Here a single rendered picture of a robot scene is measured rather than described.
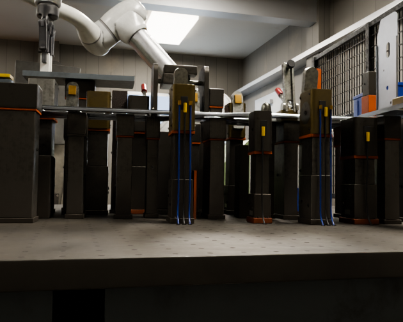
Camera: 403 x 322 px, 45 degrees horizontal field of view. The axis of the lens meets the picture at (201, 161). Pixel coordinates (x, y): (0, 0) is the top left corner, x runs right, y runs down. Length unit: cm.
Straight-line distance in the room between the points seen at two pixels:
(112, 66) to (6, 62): 163
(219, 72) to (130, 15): 635
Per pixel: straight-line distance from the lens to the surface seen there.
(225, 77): 860
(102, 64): 825
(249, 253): 70
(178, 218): 120
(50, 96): 155
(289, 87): 169
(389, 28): 169
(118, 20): 229
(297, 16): 593
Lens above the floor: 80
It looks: 3 degrees up
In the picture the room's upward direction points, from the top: 1 degrees clockwise
